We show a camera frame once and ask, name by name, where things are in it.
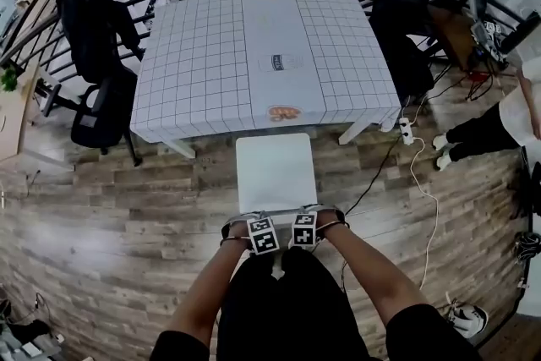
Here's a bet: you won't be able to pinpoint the person's right forearm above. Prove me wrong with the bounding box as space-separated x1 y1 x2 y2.
314 223 428 329

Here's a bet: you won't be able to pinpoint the black jacket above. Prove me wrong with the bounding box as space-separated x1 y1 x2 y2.
57 0 144 84

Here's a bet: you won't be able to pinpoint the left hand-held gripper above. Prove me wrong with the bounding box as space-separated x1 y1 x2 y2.
220 211 281 256

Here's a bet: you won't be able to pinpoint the person's black clothes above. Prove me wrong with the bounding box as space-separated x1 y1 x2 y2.
150 247 484 361

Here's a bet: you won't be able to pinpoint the light wooden desk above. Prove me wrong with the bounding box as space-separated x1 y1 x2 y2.
0 67 43 164

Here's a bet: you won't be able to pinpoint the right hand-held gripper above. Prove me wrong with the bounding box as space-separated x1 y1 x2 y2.
290 203 351 247

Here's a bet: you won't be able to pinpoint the grey device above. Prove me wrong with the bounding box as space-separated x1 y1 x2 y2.
471 19 511 61

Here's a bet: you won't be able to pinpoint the black cable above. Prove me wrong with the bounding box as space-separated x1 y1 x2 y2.
342 96 413 217

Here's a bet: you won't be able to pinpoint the black bag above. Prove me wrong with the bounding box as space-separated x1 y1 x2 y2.
8 319 52 346

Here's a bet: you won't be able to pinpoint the white sneaker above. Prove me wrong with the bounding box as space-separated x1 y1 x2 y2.
443 298 489 338

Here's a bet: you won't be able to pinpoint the white grid-cloth table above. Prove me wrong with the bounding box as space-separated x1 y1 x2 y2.
129 0 402 160

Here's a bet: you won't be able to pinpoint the black striped object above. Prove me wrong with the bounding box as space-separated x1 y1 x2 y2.
514 231 541 264

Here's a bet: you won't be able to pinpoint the green plant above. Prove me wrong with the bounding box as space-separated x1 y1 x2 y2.
0 66 19 93

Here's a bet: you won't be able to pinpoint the white power strip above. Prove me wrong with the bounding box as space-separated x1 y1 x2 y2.
398 117 415 146

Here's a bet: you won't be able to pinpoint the person's left forearm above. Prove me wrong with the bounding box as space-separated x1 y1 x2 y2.
167 238 251 346

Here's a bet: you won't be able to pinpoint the white chair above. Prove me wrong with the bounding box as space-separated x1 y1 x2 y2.
235 133 319 215

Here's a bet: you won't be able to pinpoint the brown wooden desk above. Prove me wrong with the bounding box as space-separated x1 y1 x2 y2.
429 3 479 71

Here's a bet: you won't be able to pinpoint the white cable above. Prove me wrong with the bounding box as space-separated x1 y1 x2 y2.
408 136 441 291

